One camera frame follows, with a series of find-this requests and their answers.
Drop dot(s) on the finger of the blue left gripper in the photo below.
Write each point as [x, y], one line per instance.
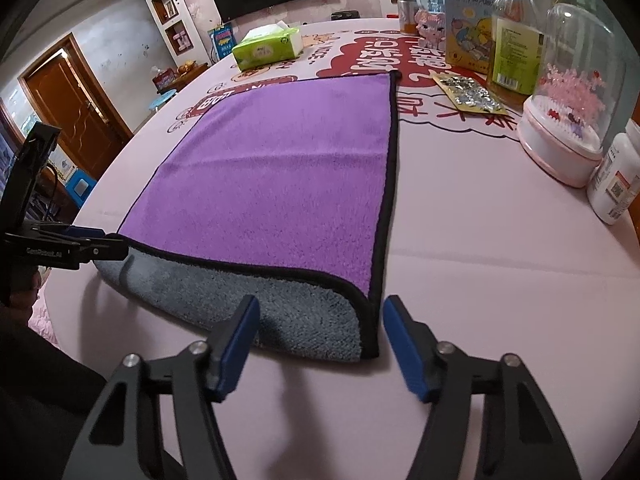
[83, 232]

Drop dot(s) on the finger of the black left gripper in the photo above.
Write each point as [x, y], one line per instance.
[109, 247]

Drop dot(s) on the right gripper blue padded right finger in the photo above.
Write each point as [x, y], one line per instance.
[422, 359]

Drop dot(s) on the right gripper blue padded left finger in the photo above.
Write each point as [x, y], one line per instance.
[222, 356]

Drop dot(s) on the purple and grey towel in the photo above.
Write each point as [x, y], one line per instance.
[285, 193]

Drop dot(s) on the person's left hand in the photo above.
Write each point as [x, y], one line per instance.
[20, 288]

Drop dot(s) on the blue plastic step stool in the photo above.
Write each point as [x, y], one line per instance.
[79, 186]

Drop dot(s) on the pink printed tablecloth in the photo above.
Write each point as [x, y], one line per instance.
[485, 248]

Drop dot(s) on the brown wooden door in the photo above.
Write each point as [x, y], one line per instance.
[62, 89]

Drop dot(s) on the light blue round stool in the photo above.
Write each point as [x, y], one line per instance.
[162, 100]

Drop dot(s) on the red gift box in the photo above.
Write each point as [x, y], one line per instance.
[162, 78]

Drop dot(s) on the wooden tv cabinet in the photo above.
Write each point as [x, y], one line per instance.
[183, 79]

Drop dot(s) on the blue standing sign board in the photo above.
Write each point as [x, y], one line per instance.
[223, 40]

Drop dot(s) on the green tissue pack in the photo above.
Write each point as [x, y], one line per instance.
[268, 44]

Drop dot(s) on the white pill bottle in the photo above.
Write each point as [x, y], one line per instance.
[615, 184]

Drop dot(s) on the silver blister pill pack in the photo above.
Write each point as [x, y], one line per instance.
[467, 95]

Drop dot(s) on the pink glass dome ornament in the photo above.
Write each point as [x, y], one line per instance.
[565, 120]

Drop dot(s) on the pink cartoon figure toy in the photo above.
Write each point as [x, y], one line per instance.
[431, 24]

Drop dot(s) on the clear glass oil bottle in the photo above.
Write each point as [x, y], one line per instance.
[517, 32]

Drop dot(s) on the metal drink can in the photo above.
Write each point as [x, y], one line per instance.
[407, 16]

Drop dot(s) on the blue medicine box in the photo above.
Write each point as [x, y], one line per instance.
[468, 34]

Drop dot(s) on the white wall shelf unit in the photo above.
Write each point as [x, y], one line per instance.
[178, 31]

